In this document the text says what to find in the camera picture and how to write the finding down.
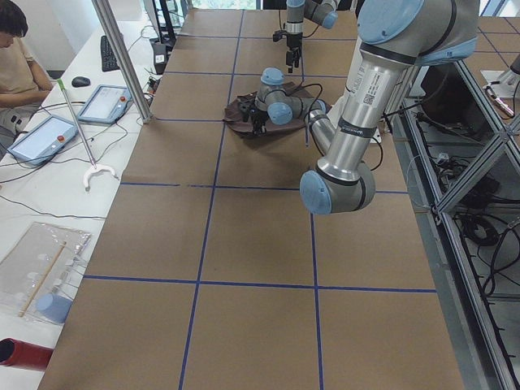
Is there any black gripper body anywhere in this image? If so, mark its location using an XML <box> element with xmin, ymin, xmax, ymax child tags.
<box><xmin>285</xmin><ymin>32</ymin><xmax>303</xmax><ymax>53</ymax></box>
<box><xmin>249</xmin><ymin>107</ymin><xmax>269</xmax><ymax>127</ymax></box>

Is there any brown t-shirt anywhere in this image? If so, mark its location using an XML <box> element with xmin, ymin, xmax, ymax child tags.
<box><xmin>223</xmin><ymin>91</ymin><xmax>309</xmax><ymax>138</ymax></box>

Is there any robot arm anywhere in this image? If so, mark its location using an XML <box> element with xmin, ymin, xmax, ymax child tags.
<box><xmin>255</xmin><ymin>1</ymin><xmax>479</xmax><ymax>215</ymax></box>
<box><xmin>282</xmin><ymin>0</ymin><xmax>340</xmax><ymax>73</ymax></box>

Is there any far teach pendant tablet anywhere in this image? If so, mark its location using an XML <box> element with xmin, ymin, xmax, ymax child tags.
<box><xmin>77</xmin><ymin>84</ymin><xmax>132</xmax><ymax>125</ymax></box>

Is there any teach pendant tablet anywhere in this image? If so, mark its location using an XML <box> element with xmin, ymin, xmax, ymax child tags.
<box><xmin>7</xmin><ymin>115</ymin><xmax>77</xmax><ymax>166</ymax></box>
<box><xmin>77</xmin><ymin>84</ymin><xmax>132</xmax><ymax>125</ymax></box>

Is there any black keyboard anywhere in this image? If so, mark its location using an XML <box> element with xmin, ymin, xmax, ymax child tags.
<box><xmin>100</xmin><ymin>35</ymin><xmax>119</xmax><ymax>72</ymax></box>

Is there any reacher stick with white claw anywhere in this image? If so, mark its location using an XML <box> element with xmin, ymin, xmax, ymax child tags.
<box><xmin>57</xmin><ymin>78</ymin><xmax>118</xmax><ymax>192</ymax></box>

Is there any black computer mouse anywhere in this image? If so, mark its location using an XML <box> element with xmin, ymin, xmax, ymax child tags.
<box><xmin>71</xmin><ymin>76</ymin><xmax>91</xmax><ymax>88</ymax></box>

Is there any near teach pendant tablet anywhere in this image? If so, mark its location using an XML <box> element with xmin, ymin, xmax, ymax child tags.
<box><xmin>7</xmin><ymin>115</ymin><xmax>77</xmax><ymax>166</ymax></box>

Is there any seated person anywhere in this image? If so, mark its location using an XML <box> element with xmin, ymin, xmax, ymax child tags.
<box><xmin>1</xmin><ymin>0</ymin><xmax>53</xmax><ymax>137</ymax></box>

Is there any wooden stick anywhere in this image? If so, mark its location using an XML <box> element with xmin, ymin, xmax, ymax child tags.
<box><xmin>18</xmin><ymin>241</ymin><xmax>67</xmax><ymax>318</ymax></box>

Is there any blue plastic cup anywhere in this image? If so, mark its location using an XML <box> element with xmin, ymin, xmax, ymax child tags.
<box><xmin>36</xmin><ymin>293</ymin><xmax>72</xmax><ymax>324</ymax></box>

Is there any red cylinder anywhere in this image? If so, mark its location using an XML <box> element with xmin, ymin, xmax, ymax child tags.
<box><xmin>1</xmin><ymin>338</ymin><xmax>54</xmax><ymax>371</ymax></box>

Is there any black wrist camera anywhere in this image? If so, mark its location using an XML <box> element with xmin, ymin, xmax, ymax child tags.
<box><xmin>237</xmin><ymin>94</ymin><xmax>257</xmax><ymax>122</ymax></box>
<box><xmin>272</xmin><ymin>30</ymin><xmax>286</xmax><ymax>42</ymax></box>

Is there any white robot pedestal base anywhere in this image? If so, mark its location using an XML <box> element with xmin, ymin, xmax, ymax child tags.
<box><xmin>320</xmin><ymin>24</ymin><xmax>385</xmax><ymax>145</ymax></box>

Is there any aluminium frame post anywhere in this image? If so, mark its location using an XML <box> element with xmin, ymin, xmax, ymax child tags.
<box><xmin>92</xmin><ymin>0</ymin><xmax>152</xmax><ymax>124</ymax></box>

